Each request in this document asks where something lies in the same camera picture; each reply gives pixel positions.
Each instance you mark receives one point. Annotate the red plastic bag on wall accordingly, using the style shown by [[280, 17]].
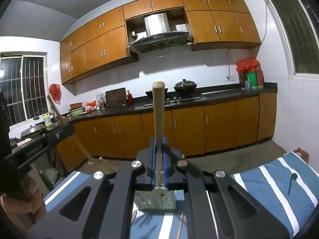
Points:
[[55, 93]]

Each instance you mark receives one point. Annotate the person left hand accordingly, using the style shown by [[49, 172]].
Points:
[[13, 207]]

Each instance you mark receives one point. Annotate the window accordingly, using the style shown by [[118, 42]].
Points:
[[23, 86], [299, 22]]

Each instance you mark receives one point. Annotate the black wok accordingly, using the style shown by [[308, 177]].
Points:
[[150, 93]]

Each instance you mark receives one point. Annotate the blue white striped tablecloth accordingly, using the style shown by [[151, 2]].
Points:
[[275, 200]]

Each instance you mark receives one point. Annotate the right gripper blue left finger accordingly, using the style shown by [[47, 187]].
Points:
[[100, 207]]

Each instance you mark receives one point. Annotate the left window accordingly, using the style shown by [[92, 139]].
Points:
[[23, 86]]

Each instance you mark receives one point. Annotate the upper wooden cabinets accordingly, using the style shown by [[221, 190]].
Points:
[[117, 37]]

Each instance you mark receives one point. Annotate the red bottle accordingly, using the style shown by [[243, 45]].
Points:
[[130, 99]]

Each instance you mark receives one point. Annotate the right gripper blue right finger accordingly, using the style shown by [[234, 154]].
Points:
[[217, 206]]

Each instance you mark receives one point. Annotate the stacked bowls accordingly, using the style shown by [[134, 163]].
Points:
[[76, 109]]

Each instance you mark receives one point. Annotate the green perforated utensil holder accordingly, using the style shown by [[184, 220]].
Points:
[[158, 200]]

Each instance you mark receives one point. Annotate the black lidded pot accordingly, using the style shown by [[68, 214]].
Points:
[[185, 88]]

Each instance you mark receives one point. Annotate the black range hood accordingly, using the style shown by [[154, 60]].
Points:
[[158, 31]]

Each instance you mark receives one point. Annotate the lower wooden cabinets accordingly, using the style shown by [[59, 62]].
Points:
[[174, 126]]

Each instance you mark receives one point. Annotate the wooden chopstick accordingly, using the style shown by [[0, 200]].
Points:
[[100, 163], [133, 216], [158, 101], [180, 226]]

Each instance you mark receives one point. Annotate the black countertop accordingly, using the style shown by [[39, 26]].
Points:
[[149, 102]]

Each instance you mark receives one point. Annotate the wooden cabinets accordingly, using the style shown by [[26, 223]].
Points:
[[174, 126], [117, 37]]

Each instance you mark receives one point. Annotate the right window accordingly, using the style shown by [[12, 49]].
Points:
[[299, 22]]

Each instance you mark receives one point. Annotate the dark cutting board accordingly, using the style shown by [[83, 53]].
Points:
[[116, 98]]

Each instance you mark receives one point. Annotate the yellow detergent bottle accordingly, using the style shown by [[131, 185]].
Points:
[[47, 119]]

